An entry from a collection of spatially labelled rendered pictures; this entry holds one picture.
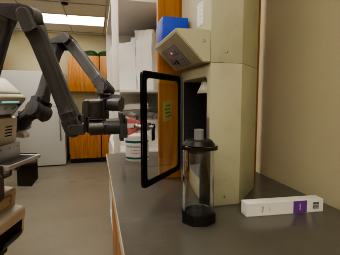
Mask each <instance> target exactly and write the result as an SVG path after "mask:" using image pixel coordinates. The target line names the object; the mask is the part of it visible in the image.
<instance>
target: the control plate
mask: <svg viewBox="0 0 340 255"><path fill-rule="evenodd" d="M174 51H175V52H174ZM171 53H172V54H171ZM162 54H163V55H164V56H165V58H166V59H167V60H168V61H169V62H170V63H171V64H172V65H173V64H174V62H176V61H175V60H177V61H178V60H180V59H181V60H182V58H183V59H184V60H182V61H180V62H179V63H180V65H179V64H178V63H177V62H176V65H175V64H174V65H173V67H174V68H175V69H178V68H181V67H183V66H186V65H189V64H191V63H190V62H189V61H188V60H187V58H186V57H185V56H184V55H183V54H182V53H181V52H180V51H179V49H178V48H177V47H176V46H175V45H173V46H171V47H170V48H168V49H167V50H166V51H164V52H163V53H162Z"/></svg>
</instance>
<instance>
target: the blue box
mask: <svg viewBox="0 0 340 255"><path fill-rule="evenodd" d="M175 28H188V18H181V17H167V16H163V17H162V18H161V19H160V20H159V22H158V23H157V44H159V43H160V42H161V41H162V40H163V39H164V38H165V37H166V36H168V35H169V34H170V33H171V32H172V31H173V30H174V29H175Z"/></svg>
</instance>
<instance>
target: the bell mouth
mask: <svg viewBox="0 0 340 255"><path fill-rule="evenodd" d="M197 93H198V94H207V79H206V78H204V79H203V81H202V83H201V85H200V88H199V90H198V92H197Z"/></svg>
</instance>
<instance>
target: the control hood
mask: <svg viewBox="0 0 340 255"><path fill-rule="evenodd" d="M210 38H211V31H210V30H206V29H190V28H175V29H174V30H173V31H172V32H171V33H170V34H169V35H168V36H166V37H165V38H164V39H163V40H162V41H161V42H160V43H159V44H157V45H156V46H155V49H156V50H157V51H158V52H159V54H160V55H161V56H162V57H163V58H164V59H165V60H166V62H167V63H168V64H169V65H170V66H171V67H172V68H173V69H174V70H175V71H179V72H181V71H184V70H187V69H191V68H194V67H197V66H200V65H203V64H206V63H209V62H210ZM173 45H175V46H176V47H177V48H178V49H179V51H180V52H181V53H182V54H183V55H184V56H185V57H186V58H187V60H188V61H189V62H190V63H191V64H189V65H186V66H183V67H181V68H178V69H175V68H174V67H173V65H172V64H171V63H170V62H169V61H168V60H167V59H166V58H165V56H164V55H163V54H162V53H163V52H164V51H166V50H167V49H168V48H170V47H171V46H173Z"/></svg>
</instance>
